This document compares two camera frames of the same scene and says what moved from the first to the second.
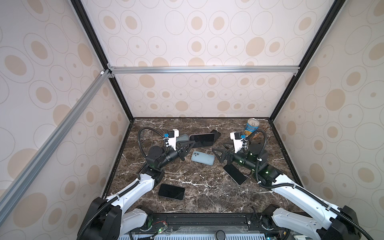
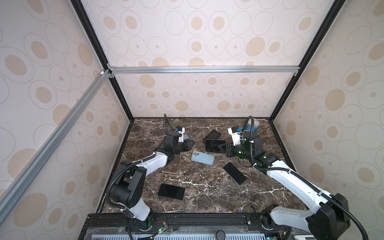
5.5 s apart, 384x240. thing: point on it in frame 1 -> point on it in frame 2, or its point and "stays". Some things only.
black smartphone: x=202 y=140 -> x=212 y=145
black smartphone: x=171 y=191 stays
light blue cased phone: x=203 y=157 stays
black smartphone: x=236 y=174 stays
